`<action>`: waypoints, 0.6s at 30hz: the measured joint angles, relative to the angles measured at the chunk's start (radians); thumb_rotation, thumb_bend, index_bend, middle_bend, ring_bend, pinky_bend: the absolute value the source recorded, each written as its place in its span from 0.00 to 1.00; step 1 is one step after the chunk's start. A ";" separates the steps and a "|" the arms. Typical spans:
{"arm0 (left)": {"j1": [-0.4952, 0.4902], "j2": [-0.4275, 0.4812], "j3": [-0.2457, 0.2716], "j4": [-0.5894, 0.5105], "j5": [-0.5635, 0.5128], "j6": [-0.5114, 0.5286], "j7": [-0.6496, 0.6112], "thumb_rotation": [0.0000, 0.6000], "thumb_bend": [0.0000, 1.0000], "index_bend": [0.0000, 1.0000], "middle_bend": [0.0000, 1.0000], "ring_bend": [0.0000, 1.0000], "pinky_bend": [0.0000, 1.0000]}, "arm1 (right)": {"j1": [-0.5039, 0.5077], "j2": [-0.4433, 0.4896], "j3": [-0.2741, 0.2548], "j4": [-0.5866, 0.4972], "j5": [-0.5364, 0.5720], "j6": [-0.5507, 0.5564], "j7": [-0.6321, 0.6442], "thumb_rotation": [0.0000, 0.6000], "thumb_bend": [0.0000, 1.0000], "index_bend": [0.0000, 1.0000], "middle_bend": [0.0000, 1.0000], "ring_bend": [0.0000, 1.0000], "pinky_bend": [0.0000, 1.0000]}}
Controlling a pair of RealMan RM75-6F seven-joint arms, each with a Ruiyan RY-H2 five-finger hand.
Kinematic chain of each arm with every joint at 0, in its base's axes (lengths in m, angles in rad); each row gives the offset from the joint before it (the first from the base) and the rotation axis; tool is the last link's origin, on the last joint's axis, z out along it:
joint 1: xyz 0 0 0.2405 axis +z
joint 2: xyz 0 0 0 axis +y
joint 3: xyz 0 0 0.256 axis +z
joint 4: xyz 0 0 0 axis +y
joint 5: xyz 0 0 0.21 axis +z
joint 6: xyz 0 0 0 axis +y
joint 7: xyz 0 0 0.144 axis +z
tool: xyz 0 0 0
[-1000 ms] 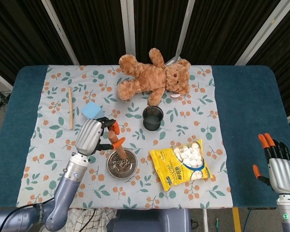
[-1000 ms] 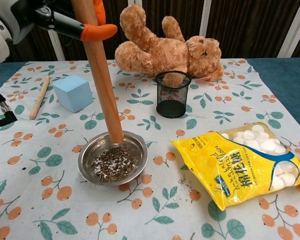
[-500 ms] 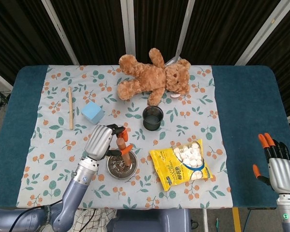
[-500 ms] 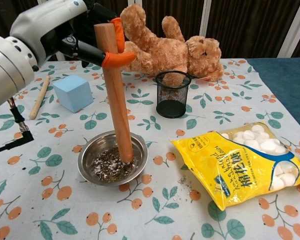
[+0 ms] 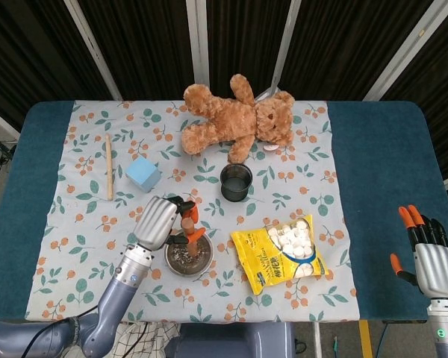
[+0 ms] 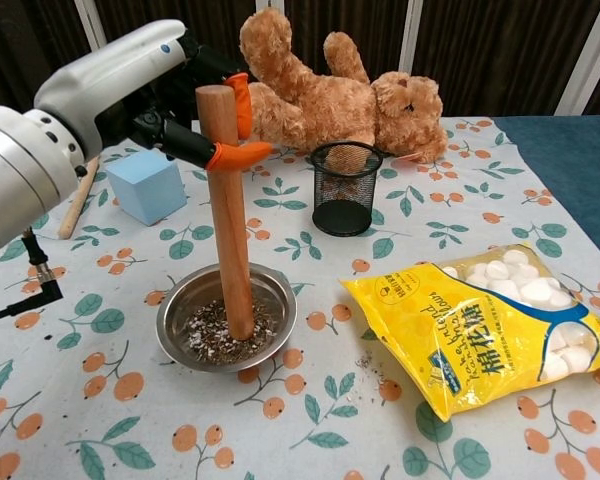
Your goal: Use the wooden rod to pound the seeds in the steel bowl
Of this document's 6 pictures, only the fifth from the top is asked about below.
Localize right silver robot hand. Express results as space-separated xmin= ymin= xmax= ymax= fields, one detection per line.
xmin=390 ymin=204 xmax=448 ymax=299

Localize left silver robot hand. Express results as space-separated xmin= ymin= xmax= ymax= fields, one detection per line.
xmin=133 ymin=195 xmax=207 ymax=251

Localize wooden rolling pin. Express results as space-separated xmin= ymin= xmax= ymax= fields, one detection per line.
xmin=181 ymin=218 xmax=199 ymax=259

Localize stainless steel bowl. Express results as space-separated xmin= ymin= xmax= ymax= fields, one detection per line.
xmin=163 ymin=231 xmax=214 ymax=279

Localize thin wooden stick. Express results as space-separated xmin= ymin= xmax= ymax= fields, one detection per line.
xmin=104 ymin=134 xmax=114 ymax=201

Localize light blue foam cube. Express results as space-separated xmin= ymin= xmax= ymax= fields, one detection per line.
xmin=125 ymin=155 xmax=161 ymax=193

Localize black mesh pen cup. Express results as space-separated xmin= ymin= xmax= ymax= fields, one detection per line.
xmin=220 ymin=163 xmax=255 ymax=203

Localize floral fruit print tablecloth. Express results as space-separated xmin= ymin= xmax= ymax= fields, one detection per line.
xmin=25 ymin=99 xmax=361 ymax=324

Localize yellow marshmallow bag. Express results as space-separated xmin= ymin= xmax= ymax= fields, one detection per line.
xmin=229 ymin=214 xmax=330 ymax=295

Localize teal felt table cover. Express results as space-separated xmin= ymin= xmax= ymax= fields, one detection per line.
xmin=0 ymin=99 xmax=448 ymax=324

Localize white checkered cloth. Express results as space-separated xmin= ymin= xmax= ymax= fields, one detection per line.
xmin=108 ymin=321 xmax=182 ymax=358

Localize brown teddy bear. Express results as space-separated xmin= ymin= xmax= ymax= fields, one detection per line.
xmin=181 ymin=73 xmax=296 ymax=164

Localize grey-blue robot torso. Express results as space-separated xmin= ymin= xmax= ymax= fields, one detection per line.
xmin=166 ymin=321 xmax=296 ymax=358

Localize dark pleated curtain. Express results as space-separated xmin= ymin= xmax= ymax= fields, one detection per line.
xmin=0 ymin=0 xmax=448 ymax=180

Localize black cable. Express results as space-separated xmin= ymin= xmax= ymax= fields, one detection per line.
xmin=125 ymin=322 xmax=149 ymax=356

